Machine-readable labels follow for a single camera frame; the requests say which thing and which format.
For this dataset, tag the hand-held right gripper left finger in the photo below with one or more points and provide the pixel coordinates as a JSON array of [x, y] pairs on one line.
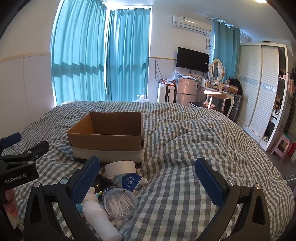
[[85, 178]]

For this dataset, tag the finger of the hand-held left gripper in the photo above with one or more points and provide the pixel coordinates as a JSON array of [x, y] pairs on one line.
[[12, 138], [34, 150]]

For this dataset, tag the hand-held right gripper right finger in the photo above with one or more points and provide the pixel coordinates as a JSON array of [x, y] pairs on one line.
[[210, 183]]

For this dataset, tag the black device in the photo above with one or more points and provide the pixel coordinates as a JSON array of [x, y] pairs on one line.
[[101, 183]]

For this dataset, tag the wide tape roll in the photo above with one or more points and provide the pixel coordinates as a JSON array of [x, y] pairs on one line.
[[120, 168]]

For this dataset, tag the cardboard box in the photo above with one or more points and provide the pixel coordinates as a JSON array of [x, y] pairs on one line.
[[104, 141]]

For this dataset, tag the clear cotton swab jar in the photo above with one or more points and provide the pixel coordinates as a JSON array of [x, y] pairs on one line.
[[120, 204]]

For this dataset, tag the person's left hand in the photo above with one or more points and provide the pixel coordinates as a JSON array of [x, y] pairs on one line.
[[10, 201]]

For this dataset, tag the small white toy figurine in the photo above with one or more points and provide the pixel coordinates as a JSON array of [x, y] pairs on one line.
[[91, 193]]

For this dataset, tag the white plastic bottle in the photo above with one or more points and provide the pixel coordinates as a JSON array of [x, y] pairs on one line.
[[99, 217]]

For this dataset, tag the blue tissue pack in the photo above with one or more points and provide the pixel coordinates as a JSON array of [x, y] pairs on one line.
[[129, 181]]

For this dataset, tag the checkered blanket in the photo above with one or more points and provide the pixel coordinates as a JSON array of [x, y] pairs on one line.
[[185, 139]]

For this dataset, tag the black low bench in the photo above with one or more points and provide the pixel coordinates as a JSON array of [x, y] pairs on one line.
[[198, 104]]

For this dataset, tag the black suitcase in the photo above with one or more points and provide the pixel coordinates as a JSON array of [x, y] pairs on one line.
[[237, 107]]

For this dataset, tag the pink plastic stool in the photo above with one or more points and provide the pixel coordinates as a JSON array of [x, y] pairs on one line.
[[281, 144]]

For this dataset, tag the red basket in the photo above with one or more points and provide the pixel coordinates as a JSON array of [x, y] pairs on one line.
[[293, 153]]

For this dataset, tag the white dressing table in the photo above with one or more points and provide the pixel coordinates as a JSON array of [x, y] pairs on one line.
[[217, 93]]

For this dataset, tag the silver fridge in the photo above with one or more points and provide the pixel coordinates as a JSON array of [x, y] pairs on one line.
[[186, 91]]

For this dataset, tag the white and black appliance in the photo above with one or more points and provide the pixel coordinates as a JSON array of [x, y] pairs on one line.
[[171, 93]]

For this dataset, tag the white plastic bag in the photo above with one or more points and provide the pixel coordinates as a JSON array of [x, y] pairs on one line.
[[141, 98]]

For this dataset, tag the black bag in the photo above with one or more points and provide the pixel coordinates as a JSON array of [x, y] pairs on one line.
[[235, 85]]

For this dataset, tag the white rounded appliance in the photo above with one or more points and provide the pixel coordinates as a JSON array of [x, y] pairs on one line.
[[161, 93]]

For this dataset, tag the white slatted wardrobe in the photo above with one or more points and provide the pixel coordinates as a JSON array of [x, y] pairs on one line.
[[256, 88]]

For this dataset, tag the wide teal window curtain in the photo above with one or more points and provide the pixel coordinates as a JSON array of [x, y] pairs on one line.
[[78, 51]]

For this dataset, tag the oval white mirror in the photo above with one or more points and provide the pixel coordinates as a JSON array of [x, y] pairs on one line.
[[216, 70]]

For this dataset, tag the clear plastic bag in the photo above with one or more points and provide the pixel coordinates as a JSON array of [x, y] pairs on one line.
[[173, 76]]

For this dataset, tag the pink hanging clothes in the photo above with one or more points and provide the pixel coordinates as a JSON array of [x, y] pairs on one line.
[[291, 84]]

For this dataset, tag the narrow teal window curtain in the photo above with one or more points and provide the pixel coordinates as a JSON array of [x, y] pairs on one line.
[[127, 55]]

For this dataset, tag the teal curtain beside wardrobe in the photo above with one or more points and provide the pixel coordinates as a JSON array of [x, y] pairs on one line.
[[225, 46]]

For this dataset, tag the white air conditioner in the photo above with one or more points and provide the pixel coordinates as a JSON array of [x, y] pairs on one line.
[[190, 23]]

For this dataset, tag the black wall television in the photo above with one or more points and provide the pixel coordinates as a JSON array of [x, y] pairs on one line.
[[192, 59]]

